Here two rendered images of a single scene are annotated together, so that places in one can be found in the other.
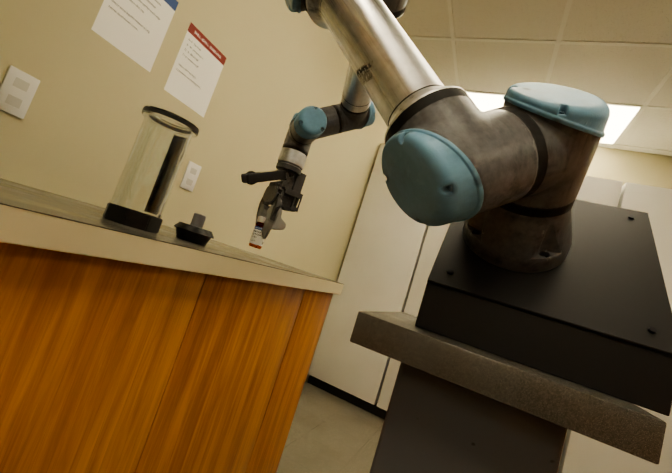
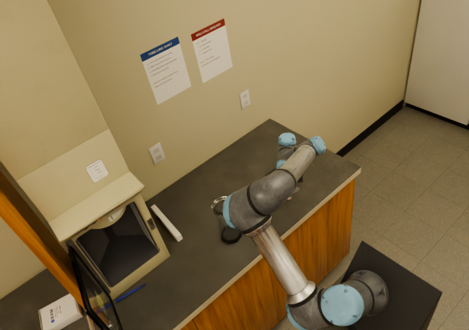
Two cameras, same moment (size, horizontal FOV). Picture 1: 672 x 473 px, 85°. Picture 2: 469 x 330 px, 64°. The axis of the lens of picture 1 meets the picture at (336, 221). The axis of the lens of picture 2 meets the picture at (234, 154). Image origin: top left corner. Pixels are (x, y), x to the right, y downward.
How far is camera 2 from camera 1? 1.48 m
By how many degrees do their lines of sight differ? 57
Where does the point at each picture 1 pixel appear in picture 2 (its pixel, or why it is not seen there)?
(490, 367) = not seen: outside the picture
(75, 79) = (168, 127)
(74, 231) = (220, 289)
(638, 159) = not seen: outside the picture
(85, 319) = (235, 287)
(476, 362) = not seen: outside the picture
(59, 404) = (241, 298)
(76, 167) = (193, 151)
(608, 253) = (403, 313)
